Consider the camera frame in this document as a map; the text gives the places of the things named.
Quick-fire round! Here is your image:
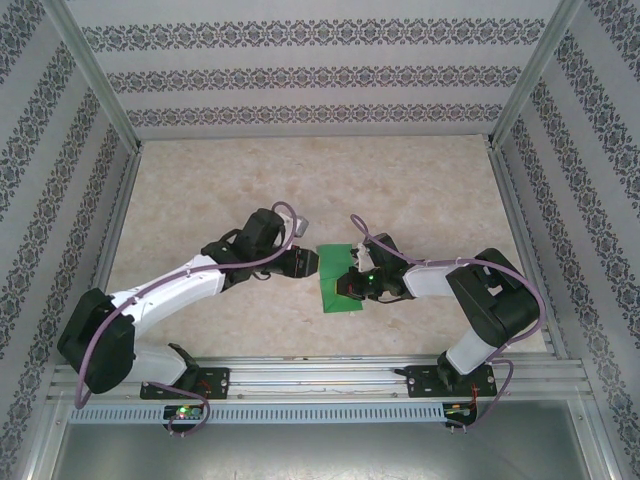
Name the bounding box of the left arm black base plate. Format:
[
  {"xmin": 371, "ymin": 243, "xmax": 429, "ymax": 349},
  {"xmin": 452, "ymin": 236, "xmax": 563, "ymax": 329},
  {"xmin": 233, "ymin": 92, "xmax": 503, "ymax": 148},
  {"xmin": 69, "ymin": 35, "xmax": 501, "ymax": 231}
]
[{"xmin": 140, "ymin": 367, "xmax": 231, "ymax": 401}]

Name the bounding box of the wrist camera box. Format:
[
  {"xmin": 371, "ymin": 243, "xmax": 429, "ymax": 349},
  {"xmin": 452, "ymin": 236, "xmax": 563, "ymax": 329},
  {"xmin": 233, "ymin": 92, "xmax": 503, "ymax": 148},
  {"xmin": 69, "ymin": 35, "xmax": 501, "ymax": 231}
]
[
  {"xmin": 284, "ymin": 212, "xmax": 311, "ymax": 237},
  {"xmin": 349, "ymin": 242, "xmax": 374, "ymax": 270}
]

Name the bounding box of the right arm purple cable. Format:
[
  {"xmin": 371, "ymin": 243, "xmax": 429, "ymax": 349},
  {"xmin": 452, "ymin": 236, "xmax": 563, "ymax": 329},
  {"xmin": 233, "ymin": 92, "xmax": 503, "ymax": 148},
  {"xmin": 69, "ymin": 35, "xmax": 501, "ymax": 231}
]
[{"xmin": 349, "ymin": 214, "xmax": 546, "ymax": 436}]

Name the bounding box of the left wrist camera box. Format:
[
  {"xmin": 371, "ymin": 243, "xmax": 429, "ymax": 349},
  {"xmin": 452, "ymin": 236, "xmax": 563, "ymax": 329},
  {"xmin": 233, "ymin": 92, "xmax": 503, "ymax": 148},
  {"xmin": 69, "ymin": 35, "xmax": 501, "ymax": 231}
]
[{"xmin": 284, "ymin": 212, "xmax": 311, "ymax": 237}]

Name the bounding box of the aluminium side rail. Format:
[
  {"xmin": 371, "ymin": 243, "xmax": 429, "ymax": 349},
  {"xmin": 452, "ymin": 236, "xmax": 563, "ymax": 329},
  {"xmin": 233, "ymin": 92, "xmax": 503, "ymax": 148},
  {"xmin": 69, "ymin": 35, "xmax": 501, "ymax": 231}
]
[
  {"xmin": 67, "ymin": 147, "xmax": 146, "ymax": 364},
  {"xmin": 487, "ymin": 144, "xmax": 569, "ymax": 361}
]

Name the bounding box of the green paper sheet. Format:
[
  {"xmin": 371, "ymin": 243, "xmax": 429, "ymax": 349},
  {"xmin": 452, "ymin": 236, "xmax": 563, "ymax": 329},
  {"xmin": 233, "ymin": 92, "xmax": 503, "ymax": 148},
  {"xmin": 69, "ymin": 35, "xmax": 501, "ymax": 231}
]
[{"xmin": 316, "ymin": 242, "xmax": 369, "ymax": 315}]

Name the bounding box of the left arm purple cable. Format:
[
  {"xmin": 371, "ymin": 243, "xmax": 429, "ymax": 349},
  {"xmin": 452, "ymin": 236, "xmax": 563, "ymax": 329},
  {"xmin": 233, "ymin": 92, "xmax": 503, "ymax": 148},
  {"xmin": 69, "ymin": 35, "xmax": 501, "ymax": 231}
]
[{"xmin": 73, "ymin": 201, "xmax": 296, "ymax": 439}]

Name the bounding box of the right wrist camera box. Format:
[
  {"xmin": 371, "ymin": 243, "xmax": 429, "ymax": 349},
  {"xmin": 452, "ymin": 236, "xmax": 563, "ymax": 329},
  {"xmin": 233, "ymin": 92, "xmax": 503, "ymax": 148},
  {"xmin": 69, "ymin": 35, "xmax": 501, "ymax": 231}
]
[{"xmin": 349, "ymin": 242, "xmax": 374, "ymax": 270}]

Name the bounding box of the aluminium frame post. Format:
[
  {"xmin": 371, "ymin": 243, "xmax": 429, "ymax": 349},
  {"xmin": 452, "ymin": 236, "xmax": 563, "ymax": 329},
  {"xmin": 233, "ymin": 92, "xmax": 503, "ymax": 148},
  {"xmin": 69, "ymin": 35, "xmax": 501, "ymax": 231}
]
[
  {"xmin": 487, "ymin": 0, "xmax": 589, "ymax": 151},
  {"xmin": 42, "ymin": 0, "xmax": 144, "ymax": 151}
]

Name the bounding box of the long aluminium mounting rail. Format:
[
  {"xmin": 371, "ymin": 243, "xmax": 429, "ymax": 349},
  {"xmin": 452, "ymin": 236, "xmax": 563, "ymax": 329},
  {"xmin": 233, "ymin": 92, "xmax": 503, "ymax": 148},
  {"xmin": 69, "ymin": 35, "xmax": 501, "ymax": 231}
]
[{"xmin": 49, "ymin": 353, "xmax": 586, "ymax": 401}]

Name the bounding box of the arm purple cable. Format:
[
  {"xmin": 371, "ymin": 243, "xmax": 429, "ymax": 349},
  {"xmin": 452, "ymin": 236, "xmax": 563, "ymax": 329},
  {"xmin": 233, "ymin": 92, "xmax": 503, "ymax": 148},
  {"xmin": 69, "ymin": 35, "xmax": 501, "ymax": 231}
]
[
  {"xmin": 73, "ymin": 201, "xmax": 296, "ymax": 439},
  {"xmin": 349, "ymin": 214, "xmax": 546, "ymax": 436}
]

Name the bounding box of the grey slotted cable duct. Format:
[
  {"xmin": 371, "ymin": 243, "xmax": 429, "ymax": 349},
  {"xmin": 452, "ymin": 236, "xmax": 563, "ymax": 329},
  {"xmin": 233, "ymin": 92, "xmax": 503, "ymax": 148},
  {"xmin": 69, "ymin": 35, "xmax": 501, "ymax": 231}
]
[{"xmin": 67, "ymin": 402, "xmax": 446, "ymax": 424}]

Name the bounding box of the grey metal panel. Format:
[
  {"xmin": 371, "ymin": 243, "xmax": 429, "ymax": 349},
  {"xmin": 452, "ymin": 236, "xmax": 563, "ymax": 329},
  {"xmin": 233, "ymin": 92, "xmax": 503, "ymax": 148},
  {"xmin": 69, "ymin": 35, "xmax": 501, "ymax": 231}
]
[{"xmin": 29, "ymin": 422, "xmax": 614, "ymax": 480}]

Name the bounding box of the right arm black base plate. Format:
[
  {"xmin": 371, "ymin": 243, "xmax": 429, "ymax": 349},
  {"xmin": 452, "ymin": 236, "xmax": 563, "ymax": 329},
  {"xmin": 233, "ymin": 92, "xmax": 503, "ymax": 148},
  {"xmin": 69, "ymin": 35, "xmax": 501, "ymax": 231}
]
[{"xmin": 407, "ymin": 363, "xmax": 499, "ymax": 399}]

